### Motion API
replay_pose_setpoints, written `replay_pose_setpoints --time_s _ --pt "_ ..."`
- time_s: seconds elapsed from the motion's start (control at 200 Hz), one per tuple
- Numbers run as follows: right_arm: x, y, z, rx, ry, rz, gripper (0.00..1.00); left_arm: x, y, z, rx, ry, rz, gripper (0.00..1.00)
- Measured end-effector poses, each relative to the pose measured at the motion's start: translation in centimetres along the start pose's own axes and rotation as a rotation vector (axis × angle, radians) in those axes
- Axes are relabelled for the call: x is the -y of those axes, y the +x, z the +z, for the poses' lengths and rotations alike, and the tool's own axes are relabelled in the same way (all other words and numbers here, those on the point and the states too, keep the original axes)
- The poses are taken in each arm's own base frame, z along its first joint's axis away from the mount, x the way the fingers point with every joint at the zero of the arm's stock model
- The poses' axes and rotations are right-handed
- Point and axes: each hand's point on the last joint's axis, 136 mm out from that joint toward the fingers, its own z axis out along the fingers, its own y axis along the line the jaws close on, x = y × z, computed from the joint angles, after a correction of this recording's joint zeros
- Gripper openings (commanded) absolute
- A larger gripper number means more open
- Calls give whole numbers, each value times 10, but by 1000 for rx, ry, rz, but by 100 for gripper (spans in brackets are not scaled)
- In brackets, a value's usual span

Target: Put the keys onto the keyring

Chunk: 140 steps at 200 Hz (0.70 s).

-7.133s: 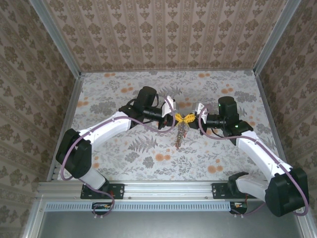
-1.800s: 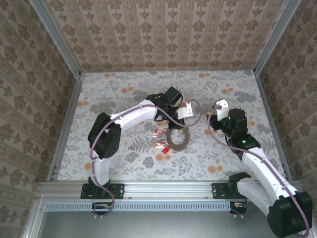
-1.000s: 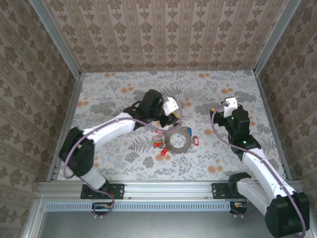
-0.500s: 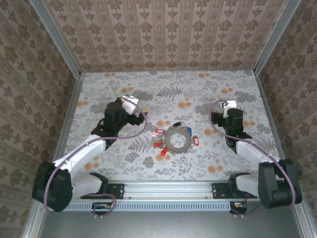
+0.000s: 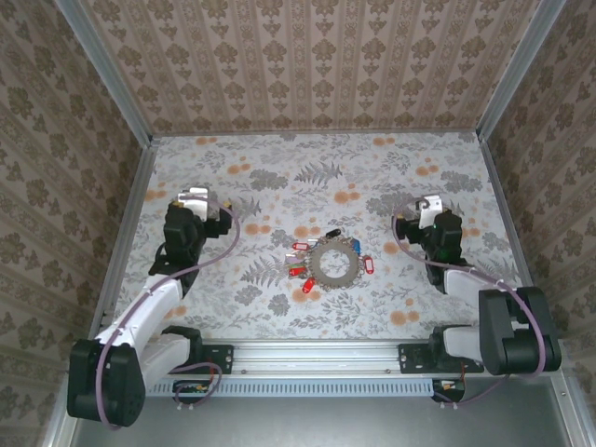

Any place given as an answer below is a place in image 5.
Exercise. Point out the red key tag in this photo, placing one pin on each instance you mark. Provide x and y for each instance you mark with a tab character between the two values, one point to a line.
308	285
294	271
369	265
298	246

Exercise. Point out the black key tag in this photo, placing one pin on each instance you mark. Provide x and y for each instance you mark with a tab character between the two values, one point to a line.
333	231

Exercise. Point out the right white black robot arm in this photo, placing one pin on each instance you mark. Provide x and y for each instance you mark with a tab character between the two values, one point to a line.
517	335

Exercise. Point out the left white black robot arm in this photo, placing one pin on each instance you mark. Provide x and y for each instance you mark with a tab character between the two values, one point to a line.
139	312

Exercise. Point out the black wiring connector box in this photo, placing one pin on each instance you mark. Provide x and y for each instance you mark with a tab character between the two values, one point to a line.
449	388
191	391

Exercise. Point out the grey steel panel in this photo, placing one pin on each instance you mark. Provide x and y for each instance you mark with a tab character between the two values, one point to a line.
316	423

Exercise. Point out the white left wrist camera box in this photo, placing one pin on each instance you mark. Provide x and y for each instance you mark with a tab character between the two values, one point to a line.
198	200

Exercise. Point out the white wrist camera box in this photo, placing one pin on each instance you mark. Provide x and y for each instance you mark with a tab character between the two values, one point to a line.
198	200
430	209

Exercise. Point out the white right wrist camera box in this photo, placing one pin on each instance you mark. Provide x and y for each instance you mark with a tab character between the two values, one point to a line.
430	209

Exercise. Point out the aluminium table side rail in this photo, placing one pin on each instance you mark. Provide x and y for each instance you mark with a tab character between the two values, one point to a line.
494	177
139	186

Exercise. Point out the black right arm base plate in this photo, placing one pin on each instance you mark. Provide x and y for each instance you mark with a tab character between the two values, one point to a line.
412	358

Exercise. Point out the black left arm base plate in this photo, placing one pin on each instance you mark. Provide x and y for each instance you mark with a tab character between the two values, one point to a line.
219	358

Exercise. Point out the aluminium frame post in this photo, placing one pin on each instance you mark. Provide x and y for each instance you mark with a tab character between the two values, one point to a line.
108	74
518	70

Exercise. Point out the long aluminium mounting rail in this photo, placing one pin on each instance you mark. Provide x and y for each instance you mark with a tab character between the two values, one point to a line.
316	356

